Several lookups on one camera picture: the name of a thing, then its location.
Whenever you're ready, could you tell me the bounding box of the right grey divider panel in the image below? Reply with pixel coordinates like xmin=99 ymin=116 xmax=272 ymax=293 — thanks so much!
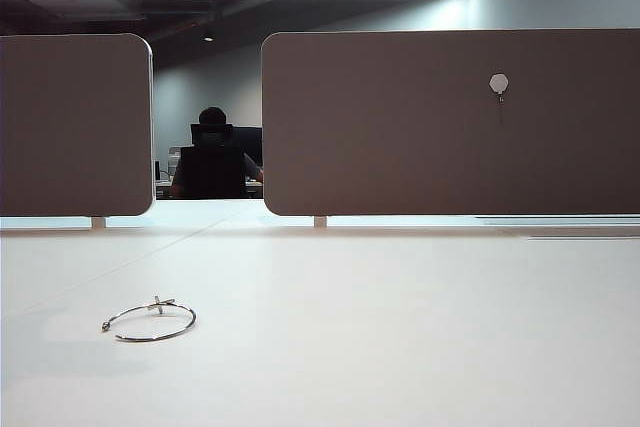
xmin=260 ymin=28 xmax=640 ymax=219

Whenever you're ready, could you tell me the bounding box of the grey divider panel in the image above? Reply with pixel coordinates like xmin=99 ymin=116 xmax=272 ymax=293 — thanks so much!
xmin=0 ymin=32 xmax=154 ymax=219
xmin=260 ymin=28 xmax=640 ymax=219

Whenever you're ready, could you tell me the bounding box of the left grey divider panel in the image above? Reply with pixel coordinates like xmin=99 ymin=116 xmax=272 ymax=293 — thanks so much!
xmin=0 ymin=32 xmax=154 ymax=219

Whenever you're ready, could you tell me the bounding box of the seated person in background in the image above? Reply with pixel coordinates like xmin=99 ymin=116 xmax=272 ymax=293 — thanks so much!
xmin=169 ymin=106 xmax=265 ymax=200

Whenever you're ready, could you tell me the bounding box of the dark computer monitor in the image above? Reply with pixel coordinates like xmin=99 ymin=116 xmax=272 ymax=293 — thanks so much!
xmin=233 ymin=126 xmax=264 ymax=169

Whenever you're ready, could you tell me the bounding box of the black office chair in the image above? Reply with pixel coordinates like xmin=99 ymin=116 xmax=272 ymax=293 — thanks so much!
xmin=178 ymin=122 xmax=248 ymax=200

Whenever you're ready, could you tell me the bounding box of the silver hoop earring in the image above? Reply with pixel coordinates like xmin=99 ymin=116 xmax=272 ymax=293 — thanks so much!
xmin=101 ymin=294 xmax=198 ymax=344

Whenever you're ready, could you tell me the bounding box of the white hexagonal adhesive hook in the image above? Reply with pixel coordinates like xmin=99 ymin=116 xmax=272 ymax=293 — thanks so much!
xmin=488 ymin=72 xmax=511 ymax=105

